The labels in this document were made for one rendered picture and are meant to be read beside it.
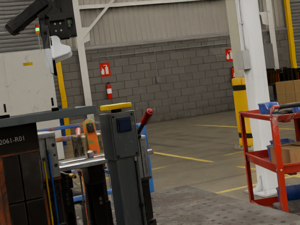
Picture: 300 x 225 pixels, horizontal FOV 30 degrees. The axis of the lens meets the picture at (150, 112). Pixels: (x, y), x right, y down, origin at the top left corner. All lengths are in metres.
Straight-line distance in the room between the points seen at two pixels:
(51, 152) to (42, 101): 8.22
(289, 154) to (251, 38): 2.07
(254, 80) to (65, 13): 4.21
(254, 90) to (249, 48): 0.40
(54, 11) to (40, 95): 8.33
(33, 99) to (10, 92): 0.38
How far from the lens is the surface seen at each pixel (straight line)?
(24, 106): 9.58
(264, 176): 5.52
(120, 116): 1.33
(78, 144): 1.86
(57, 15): 1.30
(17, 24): 1.32
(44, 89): 9.66
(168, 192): 2.56
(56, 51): 1.27
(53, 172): 1.44
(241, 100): 8.64
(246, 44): 5.45
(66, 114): 1.25
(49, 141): 1.44
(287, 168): 3.56
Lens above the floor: 1.20
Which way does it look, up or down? 3 degrees down
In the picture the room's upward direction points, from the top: 8 degrees counter-clockwise
